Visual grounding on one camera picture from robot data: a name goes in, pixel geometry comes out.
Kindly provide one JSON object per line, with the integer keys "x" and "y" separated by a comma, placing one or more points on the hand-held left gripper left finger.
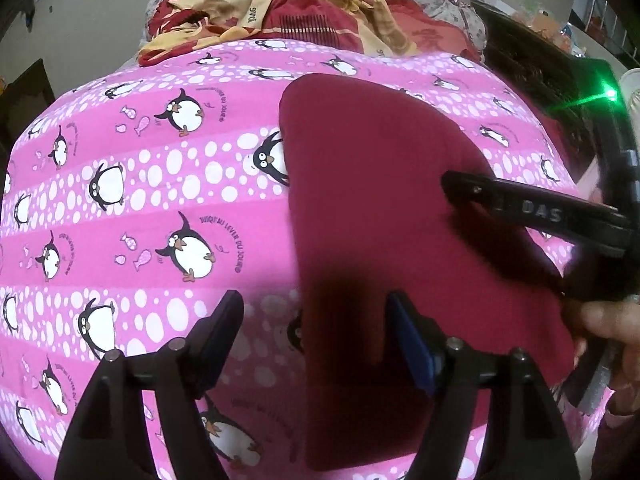
{"x": 227, "y": 330}

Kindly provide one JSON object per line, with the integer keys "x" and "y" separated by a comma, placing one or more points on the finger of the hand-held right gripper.
{"x": 540, "y": 215}

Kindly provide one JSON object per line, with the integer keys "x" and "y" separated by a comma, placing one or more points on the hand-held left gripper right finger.
{"x": 412, "y": 345}

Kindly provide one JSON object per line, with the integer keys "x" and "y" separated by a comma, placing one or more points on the maroon small garment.
{"x": 380, "y": 200}

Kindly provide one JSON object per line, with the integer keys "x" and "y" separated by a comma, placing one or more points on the person's right forearm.
{"x": 620, "y": 445}

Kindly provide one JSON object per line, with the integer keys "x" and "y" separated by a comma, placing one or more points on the person's right hand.
{"x": 615, "y": 325}

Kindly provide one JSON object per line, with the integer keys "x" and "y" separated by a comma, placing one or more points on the pink penguin print blanket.
{"x": 150, "y": 200}

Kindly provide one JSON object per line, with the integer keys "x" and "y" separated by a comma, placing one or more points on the dark wooden furniture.
{"x": 530, "y": 60}

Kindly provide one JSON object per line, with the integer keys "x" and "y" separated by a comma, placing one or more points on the red embroidered pillow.
{"x": 435, "y": 32}

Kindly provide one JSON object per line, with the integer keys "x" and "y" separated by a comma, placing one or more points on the dark wooden cabinet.
{"x": 32, "y": 95}

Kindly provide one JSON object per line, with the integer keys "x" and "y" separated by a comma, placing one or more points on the red and yellow quilt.
{"x": 280, "y": 10}

